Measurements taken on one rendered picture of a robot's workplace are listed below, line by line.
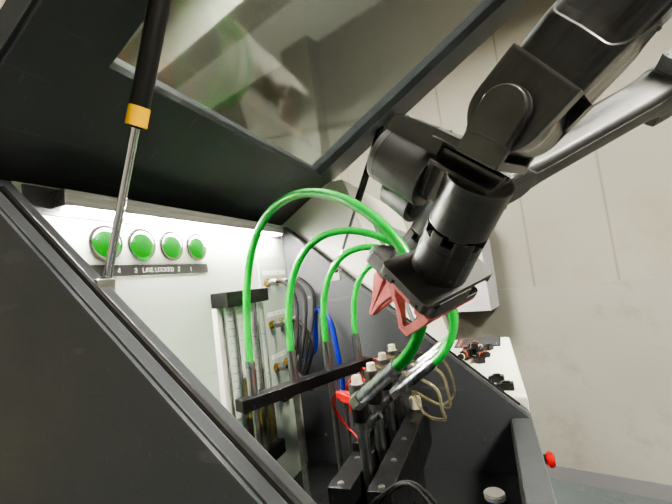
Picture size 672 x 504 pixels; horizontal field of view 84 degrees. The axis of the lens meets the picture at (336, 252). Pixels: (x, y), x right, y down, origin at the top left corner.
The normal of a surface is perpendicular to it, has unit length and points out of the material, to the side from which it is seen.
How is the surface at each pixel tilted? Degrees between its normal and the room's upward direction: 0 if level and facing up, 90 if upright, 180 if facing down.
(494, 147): 95
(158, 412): 90
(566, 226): 90
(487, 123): 95
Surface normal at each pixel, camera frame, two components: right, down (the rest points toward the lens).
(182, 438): -0.37, -0.02
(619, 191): -0.60, 0.02
